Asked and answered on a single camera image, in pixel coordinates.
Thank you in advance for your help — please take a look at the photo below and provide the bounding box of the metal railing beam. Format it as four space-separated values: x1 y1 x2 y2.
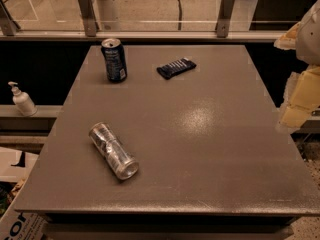
0 31 285 42

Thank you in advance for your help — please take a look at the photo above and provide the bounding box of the silver redbull can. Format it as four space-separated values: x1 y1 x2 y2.
89 122 139 180

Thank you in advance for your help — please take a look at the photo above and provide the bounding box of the right metal railing bracket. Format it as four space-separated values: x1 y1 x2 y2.
216 0 235 38

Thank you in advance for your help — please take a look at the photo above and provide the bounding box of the far left railing bracket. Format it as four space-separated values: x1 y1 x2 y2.
0 0 20 36

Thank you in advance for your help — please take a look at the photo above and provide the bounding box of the blue soda can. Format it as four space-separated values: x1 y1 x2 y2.
101 38 127 82

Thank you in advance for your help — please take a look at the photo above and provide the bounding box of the dark blue snack wrapper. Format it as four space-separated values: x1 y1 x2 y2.
157 58 196 80

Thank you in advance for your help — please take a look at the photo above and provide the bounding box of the metal railing bracket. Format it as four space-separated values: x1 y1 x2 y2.
78 0 99 37
216 0 235 38

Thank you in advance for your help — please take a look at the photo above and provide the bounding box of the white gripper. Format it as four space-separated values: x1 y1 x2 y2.
274 0 320 128

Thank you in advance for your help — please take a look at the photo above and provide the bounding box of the white cardboard box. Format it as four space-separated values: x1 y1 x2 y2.
0 147 45 240

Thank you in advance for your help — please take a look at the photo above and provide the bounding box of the white pump dispenser bottle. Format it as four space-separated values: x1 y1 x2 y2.
8 81 37 116

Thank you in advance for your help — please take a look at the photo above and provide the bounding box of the left metal railing bracket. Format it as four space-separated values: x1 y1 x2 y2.
78 0 99 37

